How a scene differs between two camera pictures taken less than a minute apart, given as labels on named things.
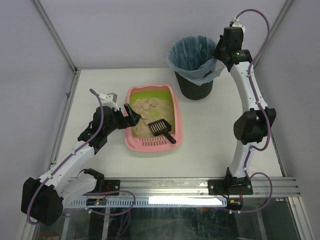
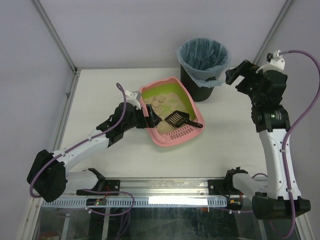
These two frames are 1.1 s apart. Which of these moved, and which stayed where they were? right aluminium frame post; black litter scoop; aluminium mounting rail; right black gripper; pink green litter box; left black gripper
Moved: right black gripper; pink green litter box; left black gripper; black litter scoop
Stayed: aluminium mounting rail; right aluminium frame post
